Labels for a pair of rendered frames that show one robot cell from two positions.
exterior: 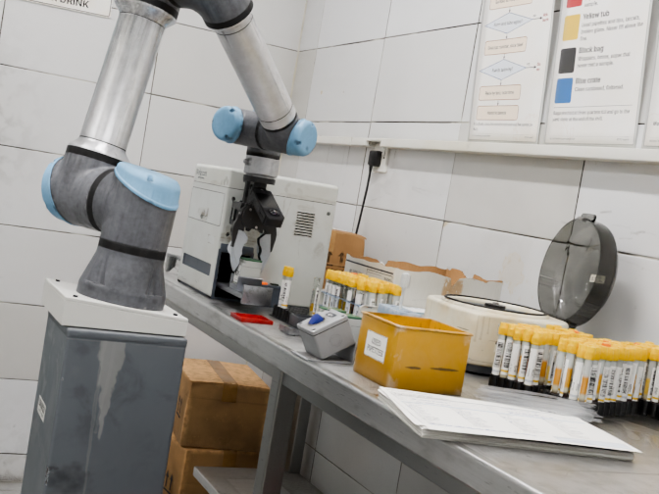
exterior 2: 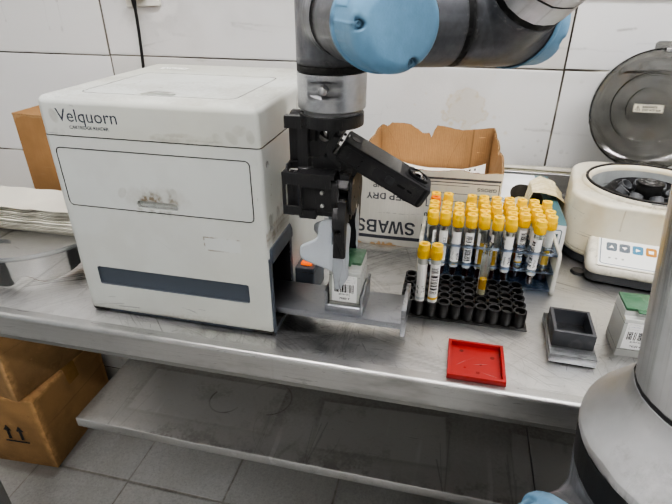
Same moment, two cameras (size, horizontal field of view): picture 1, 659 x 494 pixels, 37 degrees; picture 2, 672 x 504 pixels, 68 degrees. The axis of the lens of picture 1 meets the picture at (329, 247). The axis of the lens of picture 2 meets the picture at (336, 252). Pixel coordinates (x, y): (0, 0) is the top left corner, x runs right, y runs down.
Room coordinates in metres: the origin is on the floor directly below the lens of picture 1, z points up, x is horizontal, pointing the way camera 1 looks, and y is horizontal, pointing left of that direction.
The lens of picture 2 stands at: (1.82, 0.61, 1.29)
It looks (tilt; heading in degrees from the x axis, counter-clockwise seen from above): 28 degrees down; 308
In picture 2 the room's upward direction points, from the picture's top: straight up
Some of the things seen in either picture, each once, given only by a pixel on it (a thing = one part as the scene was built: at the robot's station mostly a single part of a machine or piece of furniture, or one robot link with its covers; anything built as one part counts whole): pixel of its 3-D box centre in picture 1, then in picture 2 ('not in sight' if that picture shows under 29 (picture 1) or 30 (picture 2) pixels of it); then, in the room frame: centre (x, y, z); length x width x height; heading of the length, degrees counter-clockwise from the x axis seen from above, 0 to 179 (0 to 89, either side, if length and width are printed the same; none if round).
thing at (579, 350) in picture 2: (306, 325); (569, 332); (1.91, 0.02, 0.89); 0.09 x 0.05 x 0.04; 113
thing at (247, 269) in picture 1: (247, 274); (348, 279); (2.15, 0.17, 0.95); 0.05 x 0.04 x 0.06; 115
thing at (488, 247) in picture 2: (313, 301); (483, 275); (2.03, 0.01, 0.93); 0.01 x 0.01 x 0.10
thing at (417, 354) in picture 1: (411, 352); not in sight; (1.57, -0.16, 0.93); 0.13 x 0.13 x 0.10; 25
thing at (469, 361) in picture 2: (251, 319); (475, 361); (1.98, 0.13, 0.88); 0.07 x 0.07 x 0.01; 25
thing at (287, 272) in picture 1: (308, 298); (465, 272); (2.05, 0.02, 0.93); 0.17 x 0.09 x 0.11; 26
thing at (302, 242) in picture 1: (257, 235); (218, 186); (2.39, 0.18, 1.03); 0.31 x 0.27 x 0.30; 25
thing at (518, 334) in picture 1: (514, 360); not in sight; (1.62, -0.33, 0.93); 0.02 x 0.02 x 0.11
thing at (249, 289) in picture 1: (241, 285); (331, 295); (2.17, 0.18, 0.92); 0.21 x 0.07 x 0.05; 25
